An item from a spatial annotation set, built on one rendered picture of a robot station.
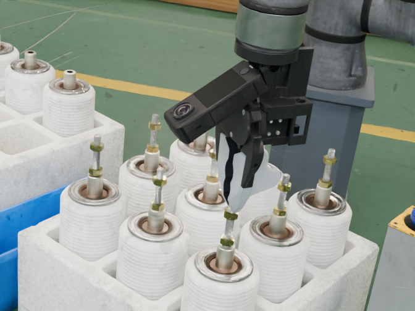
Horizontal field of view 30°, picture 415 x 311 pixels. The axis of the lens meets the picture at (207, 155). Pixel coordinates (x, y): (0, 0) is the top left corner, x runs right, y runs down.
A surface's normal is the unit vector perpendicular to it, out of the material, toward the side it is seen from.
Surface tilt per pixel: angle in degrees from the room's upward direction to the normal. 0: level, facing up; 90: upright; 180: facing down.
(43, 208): 88
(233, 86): 32
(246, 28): 90
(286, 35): 90
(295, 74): 90
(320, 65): 72
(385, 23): 109
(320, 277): 0
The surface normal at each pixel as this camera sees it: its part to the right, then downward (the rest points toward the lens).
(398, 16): -0.65, 0.58
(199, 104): -0.39, -0.69
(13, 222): 0.76, 0.34
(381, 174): 0.11, -0.89
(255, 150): 0.44, 0.23
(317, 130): -0.18, 0.43
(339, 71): 0.18, 0.18
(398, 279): -0.63, 0.29
